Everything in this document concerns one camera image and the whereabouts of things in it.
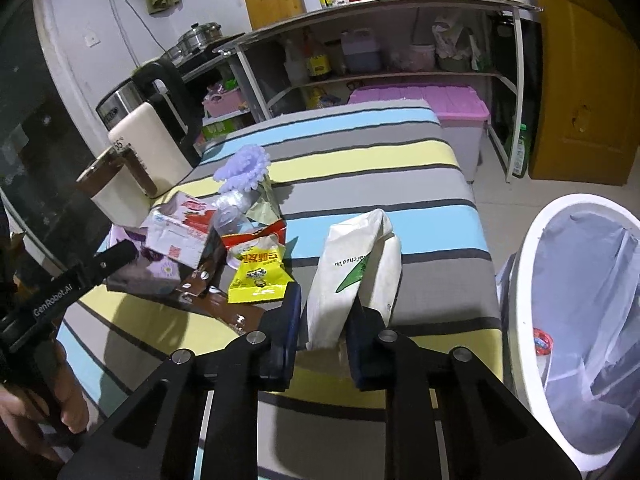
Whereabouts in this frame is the white trash bin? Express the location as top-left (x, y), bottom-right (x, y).
top-left (515, 192), bottom-right (640, 471)

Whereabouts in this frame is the green plastic bottle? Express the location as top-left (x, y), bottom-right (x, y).
top-left (510, 122), bottom-right (532, 178)

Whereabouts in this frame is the yellow wooden door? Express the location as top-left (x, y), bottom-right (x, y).
top-left (527, 0), bottom-right (640, 186)

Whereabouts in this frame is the white crumpled wrapper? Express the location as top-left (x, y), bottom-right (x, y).
top-left (207, 192), bottom-right (261, 271)

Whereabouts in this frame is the bundle of plastic bags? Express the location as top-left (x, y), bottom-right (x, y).
top-left (432, 12), bottom-right (483, 73)

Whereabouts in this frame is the white paper bag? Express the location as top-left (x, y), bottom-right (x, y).
top-left (305, 208), bottom-right (403, 351)

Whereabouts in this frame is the red snack packet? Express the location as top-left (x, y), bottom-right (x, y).
top-left (220, 220), bottom-right (288, 256)

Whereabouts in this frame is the yellow snack packet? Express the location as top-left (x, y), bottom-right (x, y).
top-left (227, 240), bottom-right (293, 305)

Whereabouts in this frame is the oil bottle with yellow label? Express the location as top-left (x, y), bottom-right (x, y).
top-left (305, 35), bottom-right (332, 81)

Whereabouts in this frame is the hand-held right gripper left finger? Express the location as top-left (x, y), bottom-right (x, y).
top-left (57, 282), bottom-right (303, 480)

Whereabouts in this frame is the person's left hand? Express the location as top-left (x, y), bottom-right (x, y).
top-left (0, 340), bottom-right (91, 463)

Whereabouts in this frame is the red and white carton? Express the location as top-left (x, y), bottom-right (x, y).
top-left (140, 192), bottom-right (226, 268)

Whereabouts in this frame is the red wrapper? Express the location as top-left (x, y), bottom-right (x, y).
top-left (532, 327), bottom-right (555, 356)

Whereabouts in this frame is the steel pot with lid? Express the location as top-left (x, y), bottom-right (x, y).
top-left (177, 22), bottom-right (223, 53)

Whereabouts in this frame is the pink lidded storage box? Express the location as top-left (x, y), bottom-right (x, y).
top-left (347, 85), bottom-right (491, 183)

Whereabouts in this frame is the pink plastic tub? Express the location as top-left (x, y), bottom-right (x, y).
top-left (407, 44), bottom-right (437, 72)

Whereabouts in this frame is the brown wrapper strip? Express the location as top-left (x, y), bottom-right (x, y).
top-left (177, 245), bottom-right (266, 336)

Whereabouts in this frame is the white plastic bottle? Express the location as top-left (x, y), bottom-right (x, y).
top-left (284, 40), bottom-right (307, 86)

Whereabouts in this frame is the purple tissue pack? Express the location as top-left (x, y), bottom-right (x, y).
top-left (105, 225), bottom-right (186, 301)

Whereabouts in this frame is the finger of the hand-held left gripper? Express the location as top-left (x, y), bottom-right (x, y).
top-left (92, 239), bottom-right (140, 278)

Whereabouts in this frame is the green wrapper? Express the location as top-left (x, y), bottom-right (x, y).
top-left (245, 175), bottom-right (286, 226)

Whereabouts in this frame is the purple plastic jug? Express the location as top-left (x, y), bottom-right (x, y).
top-left (341, 30), bottom-right (383, 73)

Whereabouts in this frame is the striped tablecloth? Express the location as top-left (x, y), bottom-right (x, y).
top-left (55, 100), bottom-right (503, 480)

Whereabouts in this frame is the pink basket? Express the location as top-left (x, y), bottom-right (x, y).
top-left (202, 82), bottom-right (246, 118)

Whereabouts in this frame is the translucent bin liner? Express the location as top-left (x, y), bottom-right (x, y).
top-left (495, 210), bottom-right (640, 448)

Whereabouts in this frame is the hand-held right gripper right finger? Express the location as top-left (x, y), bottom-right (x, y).
top-left (345, 295), bottom-right (583, 480)

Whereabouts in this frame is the purple knobbly scrubber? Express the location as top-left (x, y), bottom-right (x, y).
top-left (213, 144), bottom-right (273, 193)

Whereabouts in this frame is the dark glossy panel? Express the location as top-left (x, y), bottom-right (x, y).
top-left (0, 0), bottom-right (126, 271)

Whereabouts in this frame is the cream and black kettle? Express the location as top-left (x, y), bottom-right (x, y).
top-left (107, 60), bottom-right (203, 198)

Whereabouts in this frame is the wall cable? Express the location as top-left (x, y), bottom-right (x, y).
top-left (102, 0), bottom-right (168, 68)

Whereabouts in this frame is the metal shelf unit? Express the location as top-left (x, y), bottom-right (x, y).
top-left (215, 0), bottom-right (543, 183)

